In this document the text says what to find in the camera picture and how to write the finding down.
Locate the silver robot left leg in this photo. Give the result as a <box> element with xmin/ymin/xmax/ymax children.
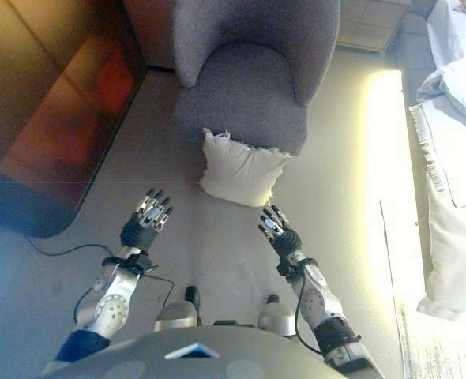
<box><xmin>153</xmin><ymin>286</ymin><xmax>202</xmax><ymax>332</ymax></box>

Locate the white pillow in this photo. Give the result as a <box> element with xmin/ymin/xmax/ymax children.
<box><xmin>416</xmin><ymin>193</ymin><xmax>466</xmax><ymax>321</ymax></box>

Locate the silver robot right leg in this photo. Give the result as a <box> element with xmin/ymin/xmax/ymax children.
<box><xmin>258</xmin><ymin>294</ymin><xmax>297</xmax><ymax>336</ymax></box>

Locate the grey robot torso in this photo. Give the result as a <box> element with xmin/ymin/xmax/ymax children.
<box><xmin>41</xmin><ymin>325</ymin><xmax>360</xmax><ymax>379</ymax></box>

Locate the white bed duvet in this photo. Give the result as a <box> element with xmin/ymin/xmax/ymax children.
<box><xmin>416</xmin><ymin>0</ymin><xmax>466</xmax><ymax>138</ymax></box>

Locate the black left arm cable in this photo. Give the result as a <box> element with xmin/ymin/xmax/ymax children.
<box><xmin>73</xmin><ymin>286</ymin><xmax>100</xmax><ymax>327</ymax></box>

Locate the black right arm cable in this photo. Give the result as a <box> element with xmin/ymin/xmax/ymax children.
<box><xmin>294</xmin><ymin>268</ymin><xmax>323</xmax><ymax>355</ymax></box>

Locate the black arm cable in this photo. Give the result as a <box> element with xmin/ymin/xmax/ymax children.
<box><xmin>294</xmin><ymin>268</ymin><xmax>323</xmax><ymax>355</ymax></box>
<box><xmin>73</xmin><ymin>286</ymin><xmax>100</xmax><ymax>327</ymax></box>

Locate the silver robot leg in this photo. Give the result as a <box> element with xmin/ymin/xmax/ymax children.
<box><xmin>153</xmin><ymin>286</ymin><xmax>202</xmax><ymax>332</ymax></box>
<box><xmin>258</xmin><ymin>294</ymin><xmax>297</xmax><ymax>336</ymax></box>

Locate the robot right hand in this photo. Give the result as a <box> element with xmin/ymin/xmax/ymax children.
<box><xmin>258</xmin><ymin>204</ymin><xmax>303</xmax><ymax>258</ymax></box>

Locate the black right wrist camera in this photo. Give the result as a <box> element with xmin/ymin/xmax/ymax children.
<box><xmin>276</xmin><ymin>256</ymin><xmax>297</xmax><ymax>278</ymax></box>

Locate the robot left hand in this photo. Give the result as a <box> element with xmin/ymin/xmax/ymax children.
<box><xmin>120</xmin><ymin>188</ymin><xmax>175</xmax><ymax>252</ymax></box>

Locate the white fringed cushion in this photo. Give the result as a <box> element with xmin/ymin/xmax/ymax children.
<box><xmin>198</xmin><ymin>127</ymin><xmax>294</xmax><ymax>209</ymax></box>

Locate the black floor cable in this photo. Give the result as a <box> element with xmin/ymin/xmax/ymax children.
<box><xmin>26</xmin><ymin>235</ymin><xmax>175</xmax><ymax>313</ymax></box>

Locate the grey fabric armchair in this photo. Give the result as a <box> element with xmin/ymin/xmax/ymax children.
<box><xmin>172</xmin><ymin>0</ymin><xmax>341</xmax><ymax>159</ymax></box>

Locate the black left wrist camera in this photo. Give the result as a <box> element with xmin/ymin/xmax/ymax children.
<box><xmin>132</xmin><ymin>254</ymin><xmax>159</xmax><ymax>274</ymax></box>

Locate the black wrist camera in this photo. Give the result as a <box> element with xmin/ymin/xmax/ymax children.
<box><xmin>132</xmin><ymin>254</ymin><xmax>159</xmax><ymax>274</ymax></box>
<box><xmin>276</xmin><ymin>256</ymin><xmax>297</xmax><ymax>278</ymax></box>

